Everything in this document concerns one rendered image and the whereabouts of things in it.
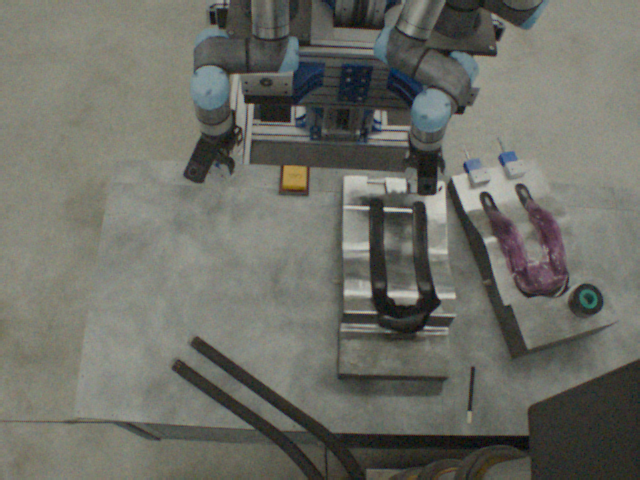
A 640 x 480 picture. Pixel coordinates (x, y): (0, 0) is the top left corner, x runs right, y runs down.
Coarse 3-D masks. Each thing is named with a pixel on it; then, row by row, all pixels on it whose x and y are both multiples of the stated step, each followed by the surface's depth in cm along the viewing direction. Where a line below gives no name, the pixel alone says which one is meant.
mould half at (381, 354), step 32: (352, 192) 160; (352, 224) 157; (352, 256) 153; (352, 288) 146; (416, 288) 147; (448, 288) 147; (352, 320) 148; (448, 320) 146; (352, 352) 147; (384, 352) 148; (416, 352) 148; (448, 352) 148
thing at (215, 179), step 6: (240, 150) 158; (234, 156) 157; (210, 168) 153; (216, 168) 153; (210, 174) 152; (216, 174) 152; (222, 174) 152; (204, 180) 154; (210, 180) 152; (216, 180) 152; (222, 180) 152; (210, 186) 156; (216, 186) 154; (222, 186) 153; (222, 192) 156
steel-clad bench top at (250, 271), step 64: (128, 192) 167; (192, 192) 168; (256, 192) 169; (320, 192) 170; (448, 192) 171; (576, 192) 174; (128, 256) 160; (192, 256) 161; (256, 256) 162; (320, 256) 163; (448, 256) 164; (128, 320) 154; (192, 320) 155; (256, 320) 155; (320, 320) 156; (128, 384) 148; (320, 384) 150; (384, 384) 151; (448, 384) 151; (512, 384) 152; (576, 384) 152
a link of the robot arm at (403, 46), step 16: (416, 0) 122; (432, 0) 121; (400, 16) 126; (416, 16) 123; (432, 16) 124; (384, 32) 129; (400, 32) 127; (416, 32) 125; (384, 48) 129; (400, 48) 128; (416, 48) 128; (400, 64) 130; (416, 64) 128
